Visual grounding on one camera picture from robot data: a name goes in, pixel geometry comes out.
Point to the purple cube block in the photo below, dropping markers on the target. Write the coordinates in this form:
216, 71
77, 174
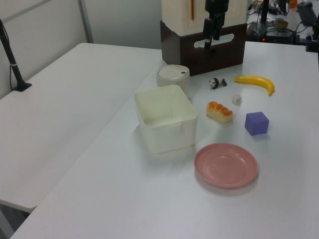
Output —
256, 123

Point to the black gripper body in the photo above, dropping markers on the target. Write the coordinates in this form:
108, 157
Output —
216, 6

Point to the black camera stand pole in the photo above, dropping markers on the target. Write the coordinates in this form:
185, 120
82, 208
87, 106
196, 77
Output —
13, 67

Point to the small cream lidded trash can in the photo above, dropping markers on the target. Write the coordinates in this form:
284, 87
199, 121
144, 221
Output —
173, 73

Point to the cream open plastic bin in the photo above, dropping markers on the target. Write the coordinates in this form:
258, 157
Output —
169, 134

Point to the black table clamp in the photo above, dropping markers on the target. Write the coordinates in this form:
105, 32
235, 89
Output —
312, 41

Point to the small white crumpled toy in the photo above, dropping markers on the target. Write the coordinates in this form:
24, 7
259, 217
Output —
236, 98

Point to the panda figurine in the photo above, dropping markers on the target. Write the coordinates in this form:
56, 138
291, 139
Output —
215, 82

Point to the pink round plate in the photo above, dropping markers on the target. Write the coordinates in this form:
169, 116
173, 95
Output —
225, 165

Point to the yellow toy banana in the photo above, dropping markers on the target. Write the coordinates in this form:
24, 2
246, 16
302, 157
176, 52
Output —
259, 81

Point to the small brown cardboard box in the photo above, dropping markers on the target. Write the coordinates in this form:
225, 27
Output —
281, 24

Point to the orange tape strip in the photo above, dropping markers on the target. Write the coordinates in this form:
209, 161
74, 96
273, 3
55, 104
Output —
191, 8

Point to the toy bread loaf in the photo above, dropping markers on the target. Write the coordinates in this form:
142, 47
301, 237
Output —
219, 112

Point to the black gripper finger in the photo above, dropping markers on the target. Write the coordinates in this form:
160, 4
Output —
207, 32
217, 28

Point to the black stand pole with base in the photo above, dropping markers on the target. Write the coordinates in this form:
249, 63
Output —
264, 12

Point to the black device with red light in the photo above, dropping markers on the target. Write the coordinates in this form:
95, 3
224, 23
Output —
277, 36

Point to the dark brown wooden drawer box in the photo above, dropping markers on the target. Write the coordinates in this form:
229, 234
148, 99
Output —
184, 54

